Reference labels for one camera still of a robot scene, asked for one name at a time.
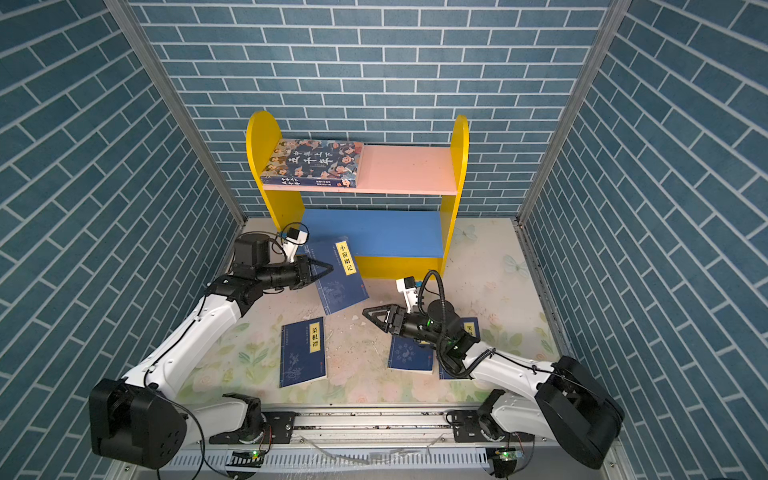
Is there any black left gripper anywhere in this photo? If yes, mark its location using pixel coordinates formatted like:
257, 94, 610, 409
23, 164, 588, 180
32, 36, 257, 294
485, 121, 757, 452
254, 256, 333, 292

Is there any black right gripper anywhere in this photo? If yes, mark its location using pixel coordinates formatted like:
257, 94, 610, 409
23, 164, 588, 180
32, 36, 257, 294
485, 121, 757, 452
366, 303, 449, 350

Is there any blue book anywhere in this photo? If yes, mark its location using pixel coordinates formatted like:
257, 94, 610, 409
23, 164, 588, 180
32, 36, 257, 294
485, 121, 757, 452
279, 317, 327, 388
435, 317, 479, 380
387, 336, 434, 373
305, 237, 369, 315

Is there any colourful cartoon cover book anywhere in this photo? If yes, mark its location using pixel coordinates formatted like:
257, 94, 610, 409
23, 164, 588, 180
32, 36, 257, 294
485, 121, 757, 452
260, 139, 364, 188

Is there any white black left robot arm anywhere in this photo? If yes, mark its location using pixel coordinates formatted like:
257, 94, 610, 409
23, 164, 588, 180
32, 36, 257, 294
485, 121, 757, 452
88, 229, 334, 470

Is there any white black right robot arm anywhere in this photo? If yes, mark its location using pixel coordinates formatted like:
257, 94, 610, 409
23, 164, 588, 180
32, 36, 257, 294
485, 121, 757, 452
363, 301, 625, 469

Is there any yellow pink blue bookshelf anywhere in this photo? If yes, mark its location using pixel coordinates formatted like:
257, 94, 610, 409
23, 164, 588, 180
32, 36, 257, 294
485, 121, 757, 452
245, 111, 470, 279

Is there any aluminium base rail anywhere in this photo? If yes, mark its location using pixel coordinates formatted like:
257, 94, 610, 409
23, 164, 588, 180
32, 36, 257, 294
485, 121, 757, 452
104, 403, 637, 480

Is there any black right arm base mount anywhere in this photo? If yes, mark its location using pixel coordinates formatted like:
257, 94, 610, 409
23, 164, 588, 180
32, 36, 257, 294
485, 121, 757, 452
443, 410, 535, 447

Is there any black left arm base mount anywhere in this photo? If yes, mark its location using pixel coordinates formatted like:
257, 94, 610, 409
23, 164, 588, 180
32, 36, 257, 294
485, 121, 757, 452
208, 411, 297, 445

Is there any aluminium left corner post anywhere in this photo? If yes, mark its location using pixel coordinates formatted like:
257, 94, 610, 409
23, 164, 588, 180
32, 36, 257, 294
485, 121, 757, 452
104, 0, 247, 227

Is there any aluminium corner post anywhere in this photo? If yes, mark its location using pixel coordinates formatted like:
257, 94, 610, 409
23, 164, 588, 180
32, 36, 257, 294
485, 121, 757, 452
517, 0, 631, 228
104, 0, 247, 227

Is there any aluminium right corner post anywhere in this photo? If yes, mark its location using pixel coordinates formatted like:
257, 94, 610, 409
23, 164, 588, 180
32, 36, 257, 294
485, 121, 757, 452
517, 0, 631, 228

